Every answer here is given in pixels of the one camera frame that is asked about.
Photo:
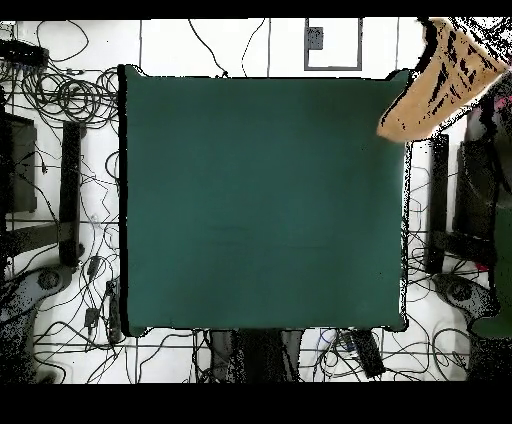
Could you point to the black stand behind table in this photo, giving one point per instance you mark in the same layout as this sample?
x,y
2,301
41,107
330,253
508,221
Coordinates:
x,y
260,356

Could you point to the green cloth on side table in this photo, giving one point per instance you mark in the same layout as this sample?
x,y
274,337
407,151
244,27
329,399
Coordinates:
x,y
504,260

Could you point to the black power strip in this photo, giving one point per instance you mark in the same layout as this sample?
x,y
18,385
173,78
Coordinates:
x,y
366,354
114,316

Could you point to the small black power adapter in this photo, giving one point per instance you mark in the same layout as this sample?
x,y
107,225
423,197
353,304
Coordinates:
x,y
91,317

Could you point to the tan terry towel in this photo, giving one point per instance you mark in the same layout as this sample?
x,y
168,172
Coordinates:
x,y
424,108

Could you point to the black stand base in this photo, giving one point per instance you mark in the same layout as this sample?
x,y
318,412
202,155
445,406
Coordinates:
x,y
439,180
70,180

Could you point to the black flat box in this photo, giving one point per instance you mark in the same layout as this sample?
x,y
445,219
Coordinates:
x,y
22,168

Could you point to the dark grey square floor frame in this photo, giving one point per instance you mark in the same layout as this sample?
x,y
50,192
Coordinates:
x,y
332,68

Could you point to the dark green table cloth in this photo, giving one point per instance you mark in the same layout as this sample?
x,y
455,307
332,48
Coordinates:
x,y
180,120

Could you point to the grey floor outlet box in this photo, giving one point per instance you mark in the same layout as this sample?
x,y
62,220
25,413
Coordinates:
x,y
314,38

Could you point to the black upright panel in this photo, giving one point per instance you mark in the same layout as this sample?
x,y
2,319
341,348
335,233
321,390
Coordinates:
x,y
474,200

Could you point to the black long device box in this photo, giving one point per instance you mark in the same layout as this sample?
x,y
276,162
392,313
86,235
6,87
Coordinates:
x,y
22,54

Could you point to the grey pedestal foot with caster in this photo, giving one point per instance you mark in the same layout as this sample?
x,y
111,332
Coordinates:
x,y
24,296
464,294

